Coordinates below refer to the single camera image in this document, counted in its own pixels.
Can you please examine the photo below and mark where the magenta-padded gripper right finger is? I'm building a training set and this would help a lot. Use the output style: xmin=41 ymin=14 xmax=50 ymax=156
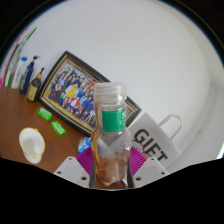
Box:
xmin=127 ymin=146 xmax=169 ymax=189

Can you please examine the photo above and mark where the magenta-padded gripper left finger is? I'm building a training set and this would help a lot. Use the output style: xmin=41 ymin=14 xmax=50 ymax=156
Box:
xmin=53 ymin=146 xmax=98 ymax=189

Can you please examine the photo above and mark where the clear green-labelled plastic bottle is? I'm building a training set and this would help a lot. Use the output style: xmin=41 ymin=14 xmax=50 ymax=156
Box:
xmin=90 ymin=82 xmax=133 ymax=187

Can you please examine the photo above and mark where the white paper gift bag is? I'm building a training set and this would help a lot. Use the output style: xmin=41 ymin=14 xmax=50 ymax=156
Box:
xmin=128 ymin=112 xmax=184 ymax=169

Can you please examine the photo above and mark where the blue tissue pack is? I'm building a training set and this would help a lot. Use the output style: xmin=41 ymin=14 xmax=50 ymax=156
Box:
xmin=77 ymin=136 xmax=93 ymax=154

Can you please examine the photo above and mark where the green soap packet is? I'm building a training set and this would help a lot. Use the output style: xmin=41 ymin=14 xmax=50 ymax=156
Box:
xmin=37 ymin=106 xmax=53 ymax=122
xmin=50 ymin=120 xmax=67 ymax=137

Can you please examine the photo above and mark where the white cup with yellow rim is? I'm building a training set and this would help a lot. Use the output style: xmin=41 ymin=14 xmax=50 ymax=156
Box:
xmin=18 ymin=127 xmax=46 ymax=165

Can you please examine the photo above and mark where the framed group photo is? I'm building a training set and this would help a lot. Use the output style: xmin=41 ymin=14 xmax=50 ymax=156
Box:
xmin=37 ymin=50 xmax=143 ymax=138

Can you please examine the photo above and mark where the amber pump bottle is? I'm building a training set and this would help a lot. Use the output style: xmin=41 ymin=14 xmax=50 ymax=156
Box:
xmin=26 ymin=67 xmax=46 ymax=102

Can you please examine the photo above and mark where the dark blue pump bottle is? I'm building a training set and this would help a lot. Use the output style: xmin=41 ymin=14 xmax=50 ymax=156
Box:
xmin=19 ymin=54 xmax=40 ymax=95

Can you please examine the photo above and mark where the white lotion bottle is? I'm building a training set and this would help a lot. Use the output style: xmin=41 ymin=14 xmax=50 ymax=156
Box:
xmin=10 ymin=56 xmax=29 ymax=90

